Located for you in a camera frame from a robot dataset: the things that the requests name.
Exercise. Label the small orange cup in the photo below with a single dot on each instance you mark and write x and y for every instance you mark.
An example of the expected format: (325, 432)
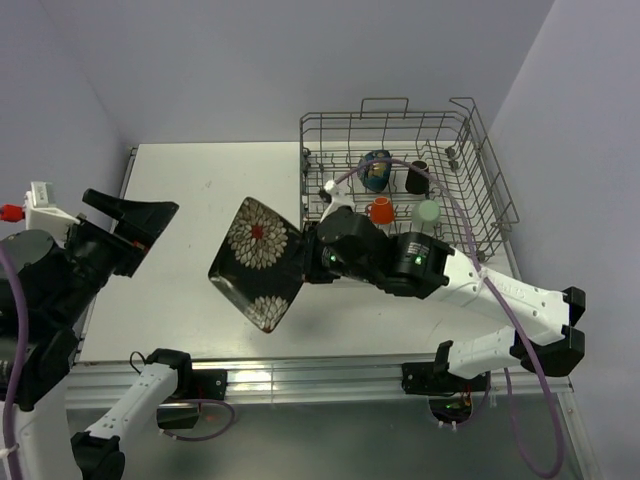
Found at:
(380, 211)

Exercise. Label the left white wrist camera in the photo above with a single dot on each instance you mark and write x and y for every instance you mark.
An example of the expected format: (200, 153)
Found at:
(40, 211)

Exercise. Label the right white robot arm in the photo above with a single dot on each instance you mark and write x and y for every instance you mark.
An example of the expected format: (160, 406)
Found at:
(539, 334)

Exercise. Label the black floral square plate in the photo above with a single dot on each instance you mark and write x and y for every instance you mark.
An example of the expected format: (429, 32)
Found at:
(258, 267)

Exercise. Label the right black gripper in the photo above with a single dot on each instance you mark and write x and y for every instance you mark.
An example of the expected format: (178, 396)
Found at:
(311, 269)

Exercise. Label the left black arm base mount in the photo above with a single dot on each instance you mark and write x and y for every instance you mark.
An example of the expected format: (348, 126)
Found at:
(175, 414)

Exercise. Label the grey wire dish rack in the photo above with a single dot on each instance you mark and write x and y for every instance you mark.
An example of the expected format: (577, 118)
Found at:
(477, 209)

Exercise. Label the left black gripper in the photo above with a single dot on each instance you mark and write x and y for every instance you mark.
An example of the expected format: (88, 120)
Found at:
(139, 220)

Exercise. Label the black ceramic mug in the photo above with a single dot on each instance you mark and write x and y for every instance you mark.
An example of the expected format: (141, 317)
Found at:
(416, 183)

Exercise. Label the mint green cup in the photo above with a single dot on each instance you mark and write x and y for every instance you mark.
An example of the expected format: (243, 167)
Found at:
(425, 216)

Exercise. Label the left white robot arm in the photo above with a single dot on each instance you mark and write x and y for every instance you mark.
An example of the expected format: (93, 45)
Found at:
(51, 272)

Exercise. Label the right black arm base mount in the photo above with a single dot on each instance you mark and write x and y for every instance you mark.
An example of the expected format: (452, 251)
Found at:
(453, 401)

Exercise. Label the blue patterned bowl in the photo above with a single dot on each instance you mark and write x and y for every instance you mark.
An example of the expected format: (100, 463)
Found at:
(374, 176)

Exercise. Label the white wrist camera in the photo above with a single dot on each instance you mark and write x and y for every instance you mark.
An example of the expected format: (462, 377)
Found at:
(40, 211)
(334, 198)

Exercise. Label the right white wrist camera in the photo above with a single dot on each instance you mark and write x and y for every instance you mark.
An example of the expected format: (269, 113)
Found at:
(334, 198)

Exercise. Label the aluminium table edge rail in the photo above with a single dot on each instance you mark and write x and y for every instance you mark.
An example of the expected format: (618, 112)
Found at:
(100, 385)

